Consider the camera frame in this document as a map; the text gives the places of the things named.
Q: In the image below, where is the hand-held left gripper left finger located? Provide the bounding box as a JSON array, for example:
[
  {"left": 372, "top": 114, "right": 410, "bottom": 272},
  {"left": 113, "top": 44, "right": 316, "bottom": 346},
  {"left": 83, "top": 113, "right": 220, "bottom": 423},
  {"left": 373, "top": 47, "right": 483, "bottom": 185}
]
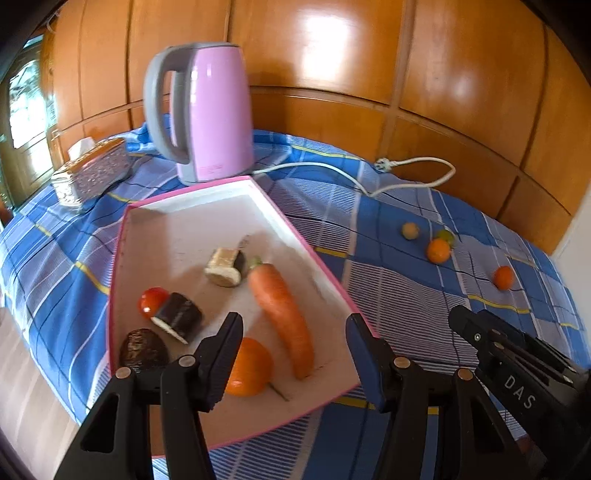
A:
[{"left": 54, "top": 312, "right": 245, "bottom": 480}]

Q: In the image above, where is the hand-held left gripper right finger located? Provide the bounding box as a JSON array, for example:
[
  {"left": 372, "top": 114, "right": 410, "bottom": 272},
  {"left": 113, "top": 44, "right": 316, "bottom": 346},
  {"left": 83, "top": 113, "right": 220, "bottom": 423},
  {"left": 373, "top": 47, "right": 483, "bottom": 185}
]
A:
[{"left": 345, "top": 313, "right": 532, "bottom": 480}]

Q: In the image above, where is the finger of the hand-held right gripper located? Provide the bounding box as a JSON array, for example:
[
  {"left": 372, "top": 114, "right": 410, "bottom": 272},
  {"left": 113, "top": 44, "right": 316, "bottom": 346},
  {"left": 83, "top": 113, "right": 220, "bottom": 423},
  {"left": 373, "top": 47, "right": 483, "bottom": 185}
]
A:
[
  {"left": 478, "top": 309, "right": 579, "bottom": 377},
  {"left": 448, "top": 305, "right": 505, "bottom": 370}
]

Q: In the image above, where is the large orange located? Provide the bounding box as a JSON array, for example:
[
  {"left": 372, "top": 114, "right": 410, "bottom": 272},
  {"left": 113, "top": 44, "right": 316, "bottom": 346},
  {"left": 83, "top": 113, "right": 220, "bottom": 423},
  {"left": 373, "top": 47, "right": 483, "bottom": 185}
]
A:
[{"left": 225, "top": 337, "right": 274, "bottom": 398}]

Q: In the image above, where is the eggplant piece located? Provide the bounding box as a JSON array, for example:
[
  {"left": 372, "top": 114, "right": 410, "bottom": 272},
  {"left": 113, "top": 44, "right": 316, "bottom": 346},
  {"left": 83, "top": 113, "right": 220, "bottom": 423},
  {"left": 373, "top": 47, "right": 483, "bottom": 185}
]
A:
[
  {"left": 204, "top": 247, "right": 247, "bottom": 288},
  {"left": 151, "top": 292, "right": 204, "bottom": 345}
]

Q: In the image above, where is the carrot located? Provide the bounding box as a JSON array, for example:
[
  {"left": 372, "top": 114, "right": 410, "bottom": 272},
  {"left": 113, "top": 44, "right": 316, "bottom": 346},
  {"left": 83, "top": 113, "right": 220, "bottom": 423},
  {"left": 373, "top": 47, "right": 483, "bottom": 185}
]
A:
[{"left": 248, "top": 258, "right": 315, "bottom": 381}]

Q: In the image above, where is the dark avocado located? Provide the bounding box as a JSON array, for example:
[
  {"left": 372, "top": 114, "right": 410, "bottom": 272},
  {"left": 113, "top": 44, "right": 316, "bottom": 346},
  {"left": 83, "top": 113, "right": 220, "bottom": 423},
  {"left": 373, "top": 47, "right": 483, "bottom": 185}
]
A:
[{"left": 119, "top": 328, "right": 169, "bottom": 374}]

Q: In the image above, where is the red tomato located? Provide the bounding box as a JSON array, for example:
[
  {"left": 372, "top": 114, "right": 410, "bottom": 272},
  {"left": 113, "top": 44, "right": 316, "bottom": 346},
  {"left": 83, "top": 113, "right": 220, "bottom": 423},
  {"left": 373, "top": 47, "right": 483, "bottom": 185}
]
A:
[{"left": 140, "top": 287, "right": 171, "bottom": 319}]

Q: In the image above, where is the pink shallow box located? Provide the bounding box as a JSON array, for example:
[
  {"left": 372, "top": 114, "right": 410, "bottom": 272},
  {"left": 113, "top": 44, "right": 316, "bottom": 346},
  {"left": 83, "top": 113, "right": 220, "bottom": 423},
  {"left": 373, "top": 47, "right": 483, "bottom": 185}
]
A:
[{"left": 107, "top": 175, "right": 379, "bottom": 457}]

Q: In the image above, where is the blue plaid cloth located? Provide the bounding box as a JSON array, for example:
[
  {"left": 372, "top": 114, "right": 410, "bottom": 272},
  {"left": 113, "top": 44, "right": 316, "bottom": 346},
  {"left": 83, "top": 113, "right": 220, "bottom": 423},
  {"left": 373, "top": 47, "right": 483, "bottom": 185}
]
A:
[{"left": 0, "top": 124, "right": 587, "bottom": 480}]

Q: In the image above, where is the patterned tissue box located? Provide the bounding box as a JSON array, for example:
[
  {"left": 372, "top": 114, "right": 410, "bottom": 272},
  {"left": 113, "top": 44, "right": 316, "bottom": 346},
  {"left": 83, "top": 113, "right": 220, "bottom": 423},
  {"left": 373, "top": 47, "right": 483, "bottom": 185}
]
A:
[{"left": 51, "top": 137, "right": 134, "bottom": 213}]

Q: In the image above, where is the pink electric kettle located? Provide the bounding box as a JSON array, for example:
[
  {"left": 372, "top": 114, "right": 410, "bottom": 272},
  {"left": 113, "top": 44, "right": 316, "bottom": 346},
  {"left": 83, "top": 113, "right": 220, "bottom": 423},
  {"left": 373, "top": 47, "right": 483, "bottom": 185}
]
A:
[{"left": 143, "top": 42, "right": 254, "bottom": 186}]

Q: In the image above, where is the window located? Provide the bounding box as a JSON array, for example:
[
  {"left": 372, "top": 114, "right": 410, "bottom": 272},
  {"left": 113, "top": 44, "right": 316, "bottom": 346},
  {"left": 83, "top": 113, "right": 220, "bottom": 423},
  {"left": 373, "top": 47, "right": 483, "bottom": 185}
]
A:
[{"left": 7, "top": 46, "right": 58, "bottom": 153}]

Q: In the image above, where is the white power cord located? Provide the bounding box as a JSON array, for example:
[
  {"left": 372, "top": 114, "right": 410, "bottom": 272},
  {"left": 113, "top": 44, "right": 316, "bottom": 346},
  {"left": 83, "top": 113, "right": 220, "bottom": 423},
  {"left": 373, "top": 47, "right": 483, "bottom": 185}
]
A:
[{"left": 252, "top": 156, "right": 457, "bottom": 197}]

